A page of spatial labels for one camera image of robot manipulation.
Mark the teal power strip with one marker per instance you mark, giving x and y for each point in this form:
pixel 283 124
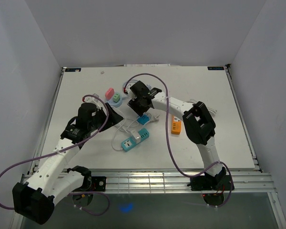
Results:
pixel 129 143

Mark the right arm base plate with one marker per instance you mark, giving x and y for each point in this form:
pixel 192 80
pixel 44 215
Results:
pixel 221 181

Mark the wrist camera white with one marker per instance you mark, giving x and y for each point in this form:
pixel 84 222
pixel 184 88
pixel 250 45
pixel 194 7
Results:
pixel 95 100
pixel 128 92

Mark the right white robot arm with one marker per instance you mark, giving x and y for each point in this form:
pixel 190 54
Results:
pixel 199 126

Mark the green plug adapter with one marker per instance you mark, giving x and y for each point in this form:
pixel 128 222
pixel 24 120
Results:
pixel 116 98

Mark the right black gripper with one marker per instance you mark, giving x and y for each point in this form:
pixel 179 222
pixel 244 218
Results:
pixel 133 105

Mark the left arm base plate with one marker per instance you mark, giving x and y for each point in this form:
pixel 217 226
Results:
pixel 97 183

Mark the aluminium frame rail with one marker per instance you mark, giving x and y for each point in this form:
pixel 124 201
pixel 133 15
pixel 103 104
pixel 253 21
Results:
pixel 170 182

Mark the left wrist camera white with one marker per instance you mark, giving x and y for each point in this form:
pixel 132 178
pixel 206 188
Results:
pixel 95 100

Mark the right blue corner label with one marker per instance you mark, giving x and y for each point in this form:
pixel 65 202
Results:
pixel 215 68

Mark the orange power strip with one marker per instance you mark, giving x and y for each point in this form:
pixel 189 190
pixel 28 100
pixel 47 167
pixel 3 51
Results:
pixel 176 125

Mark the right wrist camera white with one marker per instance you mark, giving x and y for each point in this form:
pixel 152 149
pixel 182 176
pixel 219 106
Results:
pixel 128 92

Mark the left blue corner label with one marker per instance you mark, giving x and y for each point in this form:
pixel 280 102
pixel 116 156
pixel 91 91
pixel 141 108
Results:
pixel 72 69

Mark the round light blue power strip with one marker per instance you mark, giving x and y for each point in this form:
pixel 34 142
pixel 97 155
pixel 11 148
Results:
pixel 112 103

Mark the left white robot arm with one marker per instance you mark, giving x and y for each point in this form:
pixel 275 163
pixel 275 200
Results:
pixel 37 197

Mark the small blue square socket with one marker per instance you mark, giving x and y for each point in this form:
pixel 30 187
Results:
pixel 143 119

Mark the white silver plug adapter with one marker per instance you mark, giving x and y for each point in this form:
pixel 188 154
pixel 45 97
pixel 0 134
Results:
pixel 136 136

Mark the pink plug adapter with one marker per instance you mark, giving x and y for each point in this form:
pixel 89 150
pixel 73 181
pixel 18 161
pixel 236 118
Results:
pixel 109 93

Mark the blue corner label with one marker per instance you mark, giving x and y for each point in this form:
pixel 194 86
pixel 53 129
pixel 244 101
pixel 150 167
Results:
pixel 72 69
pixel 215 68

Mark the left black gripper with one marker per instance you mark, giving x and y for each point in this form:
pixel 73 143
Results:
pixel 113 117

